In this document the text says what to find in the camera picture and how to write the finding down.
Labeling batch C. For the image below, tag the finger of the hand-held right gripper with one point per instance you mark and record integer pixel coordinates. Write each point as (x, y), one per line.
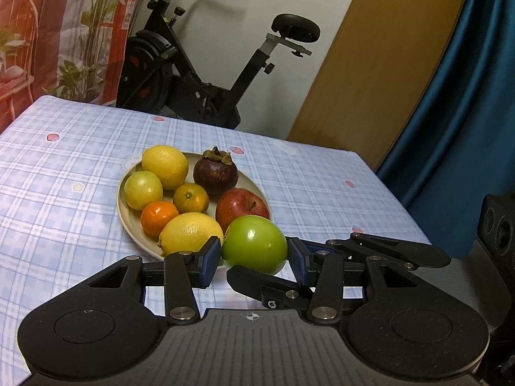
(402, 251)
(249, 279)

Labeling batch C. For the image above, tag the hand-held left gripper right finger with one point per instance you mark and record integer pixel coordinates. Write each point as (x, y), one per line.
(297, 263)

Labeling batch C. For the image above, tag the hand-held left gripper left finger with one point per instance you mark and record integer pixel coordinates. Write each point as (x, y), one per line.
(211, 261)

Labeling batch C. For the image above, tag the yellow lemon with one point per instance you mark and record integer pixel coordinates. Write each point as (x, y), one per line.
(165, 167)
(189, 235)

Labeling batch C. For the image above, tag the green apple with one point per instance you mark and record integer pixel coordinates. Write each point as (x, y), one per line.
(255, 245)

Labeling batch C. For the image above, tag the red apple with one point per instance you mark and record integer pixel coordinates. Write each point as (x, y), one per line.
(241, 209)

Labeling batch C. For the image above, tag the yellowish small tangerine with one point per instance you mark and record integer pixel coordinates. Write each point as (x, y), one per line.
(191, 198)

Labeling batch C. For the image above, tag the orange small tangerine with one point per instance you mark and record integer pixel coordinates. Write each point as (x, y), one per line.
(157, 218)

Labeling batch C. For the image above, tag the dark purple mangosteen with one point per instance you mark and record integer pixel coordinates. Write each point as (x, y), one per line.
(215, 175)

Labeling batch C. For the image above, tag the cream round plate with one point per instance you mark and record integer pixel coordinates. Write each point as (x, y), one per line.
(128, 221)

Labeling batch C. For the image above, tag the yellow green citrus fruit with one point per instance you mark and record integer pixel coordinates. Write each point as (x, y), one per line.
(143, 189)

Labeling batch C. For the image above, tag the blue curtain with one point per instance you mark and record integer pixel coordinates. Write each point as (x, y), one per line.
(474, 108)

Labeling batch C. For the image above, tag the blue checked tablecloth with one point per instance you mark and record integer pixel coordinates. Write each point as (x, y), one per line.
(60, 189)

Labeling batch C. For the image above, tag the wooden door panel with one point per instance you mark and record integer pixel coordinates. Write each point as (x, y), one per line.
(382, 68)

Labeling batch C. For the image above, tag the black exercise bike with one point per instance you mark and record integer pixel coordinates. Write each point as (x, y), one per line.
(169, 76)

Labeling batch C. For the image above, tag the printed pink wall backdrop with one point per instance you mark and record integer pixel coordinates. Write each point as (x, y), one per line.
(60, 28)

